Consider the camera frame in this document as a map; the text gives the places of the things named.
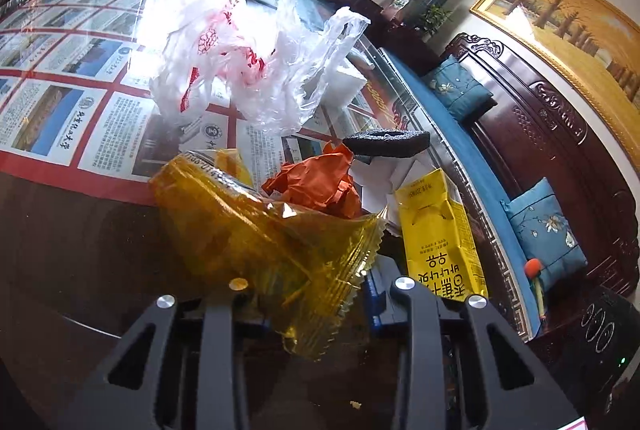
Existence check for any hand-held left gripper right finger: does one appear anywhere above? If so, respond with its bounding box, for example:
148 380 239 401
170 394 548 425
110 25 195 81
362 255 583 430

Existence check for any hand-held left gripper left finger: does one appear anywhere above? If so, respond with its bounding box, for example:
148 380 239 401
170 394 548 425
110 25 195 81
55 277 266 430

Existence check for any yellow transparent snack wrapper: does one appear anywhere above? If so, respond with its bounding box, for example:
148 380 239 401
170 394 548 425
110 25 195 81
149 149 388 362

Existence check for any black foam piece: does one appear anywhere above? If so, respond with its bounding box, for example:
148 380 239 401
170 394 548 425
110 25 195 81
342 128 432 157

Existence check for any white red-printed plastic bag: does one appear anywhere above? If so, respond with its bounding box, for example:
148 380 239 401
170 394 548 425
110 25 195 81
135 0 372 137

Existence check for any yellow drink carton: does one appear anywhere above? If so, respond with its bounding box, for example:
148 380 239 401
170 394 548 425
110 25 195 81
394 168 489 302

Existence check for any orange ball stick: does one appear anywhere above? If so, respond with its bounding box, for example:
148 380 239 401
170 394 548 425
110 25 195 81
522 259 548 323

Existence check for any white tissue paper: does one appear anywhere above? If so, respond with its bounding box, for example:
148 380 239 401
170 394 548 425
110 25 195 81
350 155 436 216

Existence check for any crumpled orange paper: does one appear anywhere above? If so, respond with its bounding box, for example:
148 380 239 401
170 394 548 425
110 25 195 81
261 142 363 220

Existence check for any white foam block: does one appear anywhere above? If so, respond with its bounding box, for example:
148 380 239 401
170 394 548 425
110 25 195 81
320 62 368 103

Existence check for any green potted plant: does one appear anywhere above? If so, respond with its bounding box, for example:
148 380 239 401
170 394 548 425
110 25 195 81
417 2 453 38

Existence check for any gold-framed landscape painting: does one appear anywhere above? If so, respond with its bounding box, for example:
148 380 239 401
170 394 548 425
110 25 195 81
470 0 640 161

